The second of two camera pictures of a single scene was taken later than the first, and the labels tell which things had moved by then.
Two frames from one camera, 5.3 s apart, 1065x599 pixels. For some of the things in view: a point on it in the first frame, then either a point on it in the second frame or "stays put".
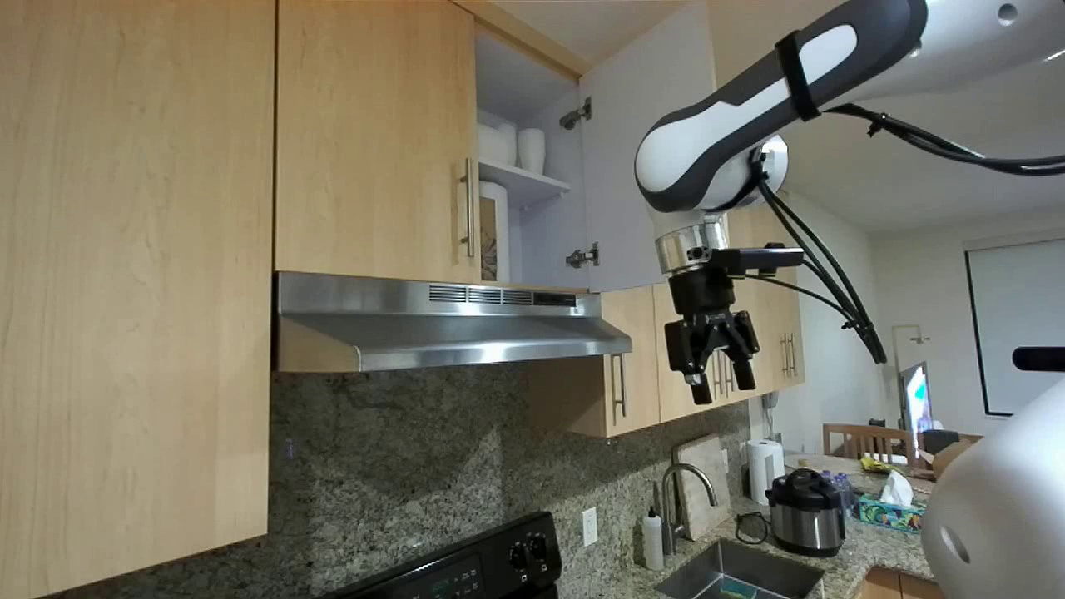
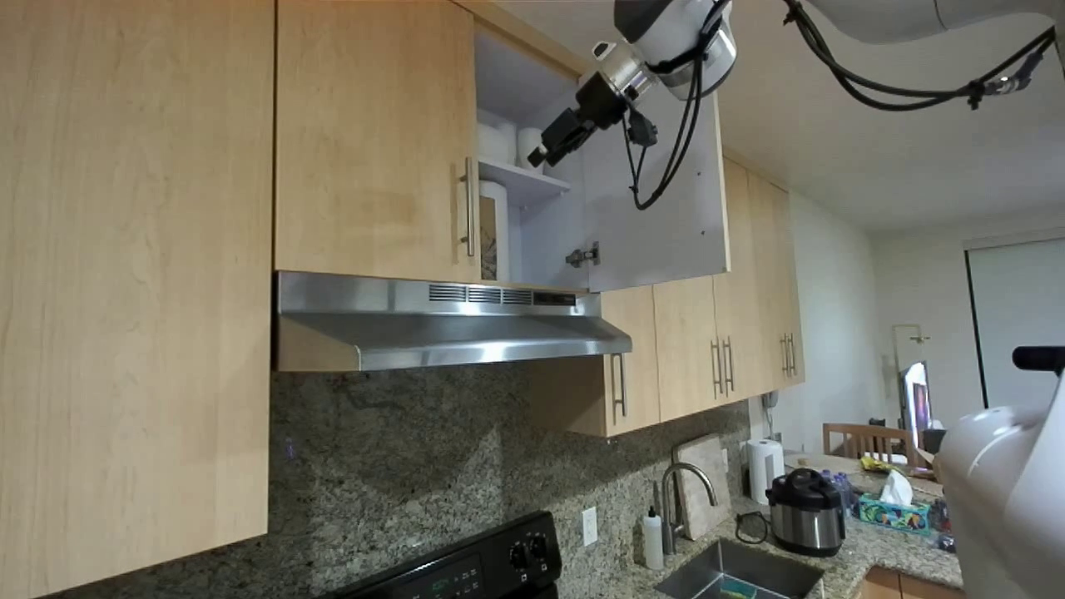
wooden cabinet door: [377, 141] stays put
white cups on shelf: [503, 144] stays put
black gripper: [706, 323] to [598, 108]
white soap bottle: [652, 541] stays put
